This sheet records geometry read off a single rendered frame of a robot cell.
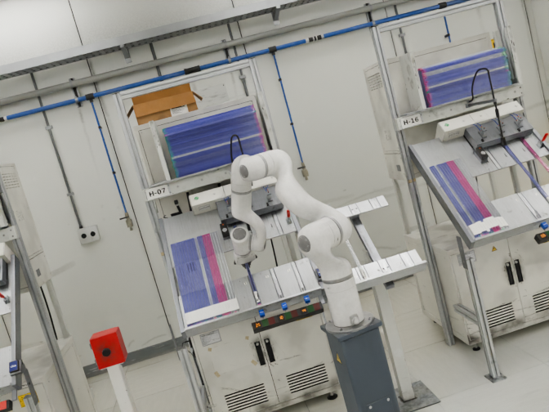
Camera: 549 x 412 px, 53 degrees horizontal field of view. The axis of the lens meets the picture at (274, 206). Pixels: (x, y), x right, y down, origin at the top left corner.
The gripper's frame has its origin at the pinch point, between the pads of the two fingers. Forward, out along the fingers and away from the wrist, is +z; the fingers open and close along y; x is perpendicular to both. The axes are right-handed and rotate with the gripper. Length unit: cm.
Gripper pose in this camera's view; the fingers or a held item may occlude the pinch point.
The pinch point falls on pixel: (246, 264)
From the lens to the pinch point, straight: 275.2
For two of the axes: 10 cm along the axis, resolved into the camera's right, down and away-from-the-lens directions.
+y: -9.5, 2.8, -1.1
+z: 0.6, 5.2, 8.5
